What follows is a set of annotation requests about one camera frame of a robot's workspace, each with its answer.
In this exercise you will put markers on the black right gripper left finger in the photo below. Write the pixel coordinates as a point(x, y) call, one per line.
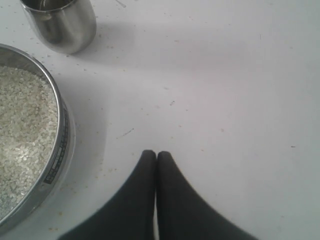
point(129, 214)

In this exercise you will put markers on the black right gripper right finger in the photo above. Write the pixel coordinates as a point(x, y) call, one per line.
point(182, 214)

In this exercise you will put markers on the round steel mesh sieve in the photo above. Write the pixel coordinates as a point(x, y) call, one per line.
point(63, 148)

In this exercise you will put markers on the stainless steel cup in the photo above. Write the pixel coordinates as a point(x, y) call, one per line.
point(64, 26)

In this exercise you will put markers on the yellowish grain powder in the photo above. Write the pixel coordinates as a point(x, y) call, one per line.
point(28, 127)

